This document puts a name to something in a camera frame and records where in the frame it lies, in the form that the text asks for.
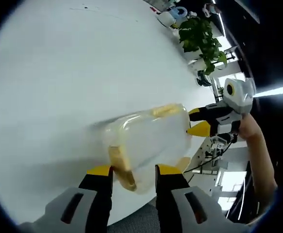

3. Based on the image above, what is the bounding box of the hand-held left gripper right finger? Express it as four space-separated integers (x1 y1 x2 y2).
154 164 229 233

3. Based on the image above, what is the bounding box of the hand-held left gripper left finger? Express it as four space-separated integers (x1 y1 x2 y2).
45 165 115 233

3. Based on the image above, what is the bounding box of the clear plastic buckle container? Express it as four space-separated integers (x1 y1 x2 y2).
92 103 193 195

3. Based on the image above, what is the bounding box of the person's right hand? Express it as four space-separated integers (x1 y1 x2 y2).
238 113 257 140

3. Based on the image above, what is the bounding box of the black stand base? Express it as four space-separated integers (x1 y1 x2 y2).
196 69 213 87

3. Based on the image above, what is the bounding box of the grey mesh office chair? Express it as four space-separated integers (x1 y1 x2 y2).
106 202 161 233

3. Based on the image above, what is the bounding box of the potted green plant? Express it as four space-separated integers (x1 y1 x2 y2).
178 17 229 76

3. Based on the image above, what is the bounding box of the white blue round device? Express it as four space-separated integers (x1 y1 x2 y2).
158 6 188 27

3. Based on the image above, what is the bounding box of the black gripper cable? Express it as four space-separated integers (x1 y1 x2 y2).
184 135 238 173

